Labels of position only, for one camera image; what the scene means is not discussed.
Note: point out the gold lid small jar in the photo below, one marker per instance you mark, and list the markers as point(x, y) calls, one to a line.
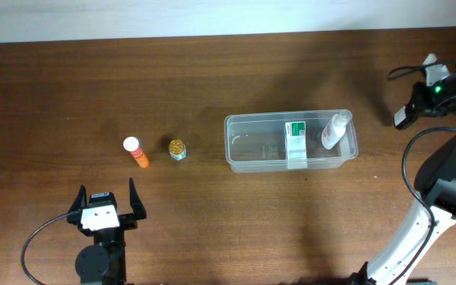
point(177, 149)

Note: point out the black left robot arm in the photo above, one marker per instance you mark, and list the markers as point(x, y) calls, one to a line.
point(104, 261)

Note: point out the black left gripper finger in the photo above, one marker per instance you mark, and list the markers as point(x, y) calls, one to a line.
point(79, 202)
point(135, 202)

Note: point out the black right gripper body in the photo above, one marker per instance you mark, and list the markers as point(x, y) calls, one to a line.
point(444, 97)

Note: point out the clear plastic container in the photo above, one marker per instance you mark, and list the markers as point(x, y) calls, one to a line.
point(256, 142)

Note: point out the white green medicine box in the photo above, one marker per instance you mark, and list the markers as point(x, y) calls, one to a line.
point(295, 145)

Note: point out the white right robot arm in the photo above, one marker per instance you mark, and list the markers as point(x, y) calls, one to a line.
point(434, 188)

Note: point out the dark brown syrup bottle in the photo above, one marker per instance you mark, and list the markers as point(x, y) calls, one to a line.
point(404, 117)

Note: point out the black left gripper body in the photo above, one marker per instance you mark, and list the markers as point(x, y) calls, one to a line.
point(127, 222)

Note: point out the orange tablet tube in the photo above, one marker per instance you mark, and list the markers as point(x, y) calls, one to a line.
point(132, 145)

